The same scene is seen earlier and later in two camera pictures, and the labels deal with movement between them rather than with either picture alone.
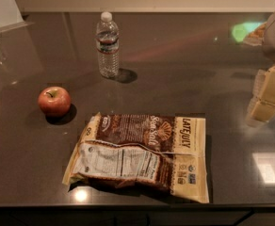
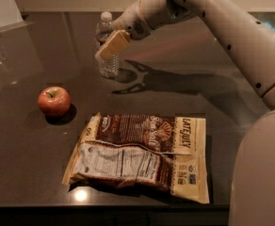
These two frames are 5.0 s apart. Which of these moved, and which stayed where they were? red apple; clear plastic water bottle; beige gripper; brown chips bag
Moved: beige gripper
Stayed: clear plastic water bottle; red apple; brown chips bag
